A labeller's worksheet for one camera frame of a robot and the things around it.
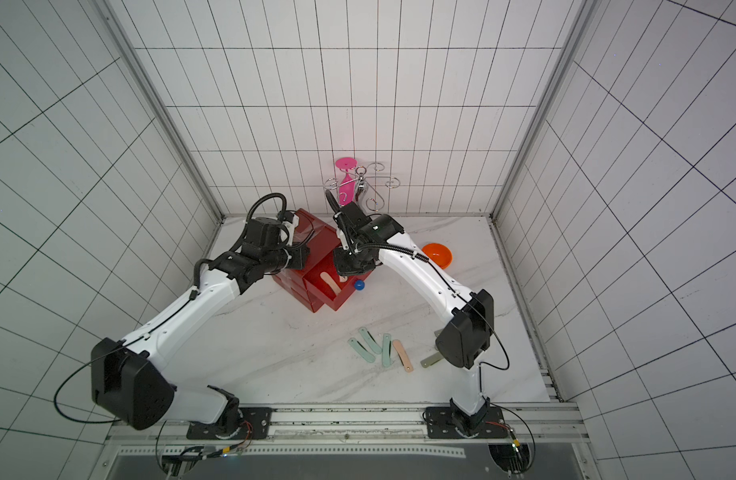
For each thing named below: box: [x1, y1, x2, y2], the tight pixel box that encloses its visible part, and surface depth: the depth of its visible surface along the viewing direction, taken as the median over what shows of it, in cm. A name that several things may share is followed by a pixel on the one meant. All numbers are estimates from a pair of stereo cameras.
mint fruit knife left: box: [347, 338, 376, 363], surface depth 87 cm
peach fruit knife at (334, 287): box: [320, 272, 342, 295], surface depth 83 cm
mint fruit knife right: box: [382, 333, 392, 368], surface depth 86 cm
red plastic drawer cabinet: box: [273, 208, 358, 313], surface depth 83 cm
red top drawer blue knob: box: [303, 256, 373, 311], surface depth 81 cm
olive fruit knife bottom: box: [420, 352, 444, 368], surface depth 85 cm
